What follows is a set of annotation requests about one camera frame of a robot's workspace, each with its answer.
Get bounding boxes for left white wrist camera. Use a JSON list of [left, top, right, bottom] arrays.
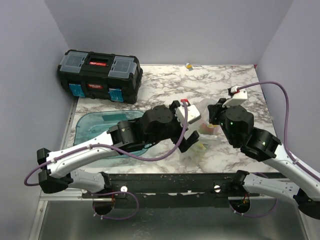
[[175, 99, 202, 125]]

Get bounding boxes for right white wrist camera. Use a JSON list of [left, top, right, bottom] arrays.
[[222, 86, 248, 107]]

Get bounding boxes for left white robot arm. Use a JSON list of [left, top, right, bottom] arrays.
[[37, 101, 201, 198]]

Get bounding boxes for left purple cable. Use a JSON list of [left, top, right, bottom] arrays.
[[23, 101, 190, 221]]

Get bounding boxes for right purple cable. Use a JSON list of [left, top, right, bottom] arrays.
[[237, 80, 320, 218]]

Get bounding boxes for teal transparent plastic tray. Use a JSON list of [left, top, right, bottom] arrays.
[[73, 110, 144, 146]]

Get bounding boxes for red fake fruit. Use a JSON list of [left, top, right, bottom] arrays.
[[199, 123, 216, 135]]

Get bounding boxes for purple cable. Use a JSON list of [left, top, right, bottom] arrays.
[[23, 101, 190, 221], [237, 80, 320, 218]]

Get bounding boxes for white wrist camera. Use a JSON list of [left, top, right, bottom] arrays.
[[222, 86, 248, 107], [175, 99, 202, 125]]

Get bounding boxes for black metal base rail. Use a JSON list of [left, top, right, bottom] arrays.
[[74, 172, 273, 209]]

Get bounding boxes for translucent white plastic bag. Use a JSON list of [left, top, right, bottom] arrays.
[[180, 108, 222, 163]]

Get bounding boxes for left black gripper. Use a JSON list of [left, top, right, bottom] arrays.
[[145, 101, 199, 151]]

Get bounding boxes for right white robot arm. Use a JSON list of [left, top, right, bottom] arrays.
[[207, 98, 320, 220]]

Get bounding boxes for black plastic toolbox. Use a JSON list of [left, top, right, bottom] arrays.
[[57, 49, 143, 104]]

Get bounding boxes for small yellow blue object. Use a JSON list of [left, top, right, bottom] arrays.
[[185, 63, 193, 71]]

